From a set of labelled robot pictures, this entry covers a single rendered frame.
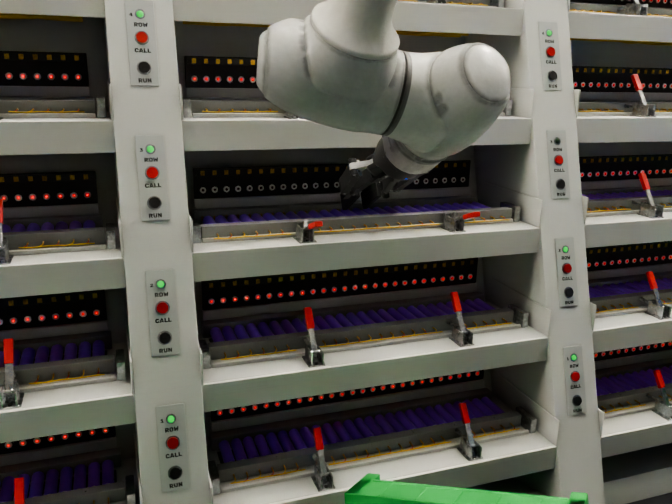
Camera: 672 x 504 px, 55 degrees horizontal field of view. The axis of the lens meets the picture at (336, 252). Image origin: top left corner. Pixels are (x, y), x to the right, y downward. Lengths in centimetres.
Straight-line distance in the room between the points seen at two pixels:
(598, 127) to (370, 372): 62
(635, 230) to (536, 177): 24
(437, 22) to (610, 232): 50
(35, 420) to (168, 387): 18
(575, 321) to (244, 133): 67
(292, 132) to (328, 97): 30
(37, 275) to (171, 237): 18
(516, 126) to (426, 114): 45
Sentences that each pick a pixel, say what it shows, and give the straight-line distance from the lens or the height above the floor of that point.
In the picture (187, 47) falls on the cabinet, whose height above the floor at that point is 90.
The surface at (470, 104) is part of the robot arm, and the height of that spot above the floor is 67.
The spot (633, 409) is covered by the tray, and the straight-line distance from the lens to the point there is 142.
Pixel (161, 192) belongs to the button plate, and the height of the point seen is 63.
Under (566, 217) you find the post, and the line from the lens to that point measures 123.
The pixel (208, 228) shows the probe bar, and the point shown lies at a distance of 101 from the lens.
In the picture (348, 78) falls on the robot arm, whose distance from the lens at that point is 72.
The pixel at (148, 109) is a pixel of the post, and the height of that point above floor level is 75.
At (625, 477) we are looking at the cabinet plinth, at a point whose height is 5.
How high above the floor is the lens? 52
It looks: level
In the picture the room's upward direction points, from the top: 4 degrees counter-clockwise
